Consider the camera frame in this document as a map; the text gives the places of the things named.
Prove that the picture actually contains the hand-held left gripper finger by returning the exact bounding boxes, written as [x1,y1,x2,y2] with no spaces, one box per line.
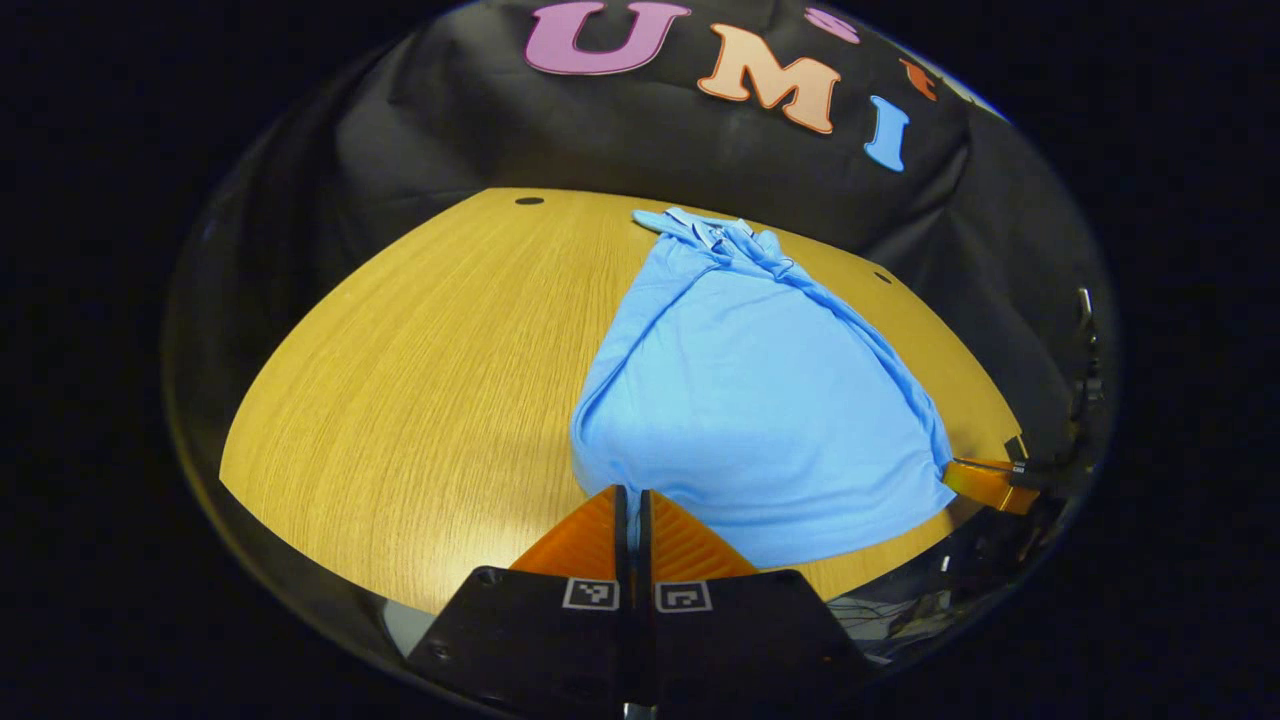
[405,485,633,716]
[638,489,881,713]

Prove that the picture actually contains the light blue T-shirt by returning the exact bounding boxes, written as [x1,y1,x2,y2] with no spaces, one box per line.
[570,207,958,569]

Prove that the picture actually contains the black backdrop cloth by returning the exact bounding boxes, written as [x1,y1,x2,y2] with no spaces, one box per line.
[200,0,1111,471]

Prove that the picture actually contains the tangle of cables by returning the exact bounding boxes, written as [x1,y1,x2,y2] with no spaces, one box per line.
[828,588,953,643]

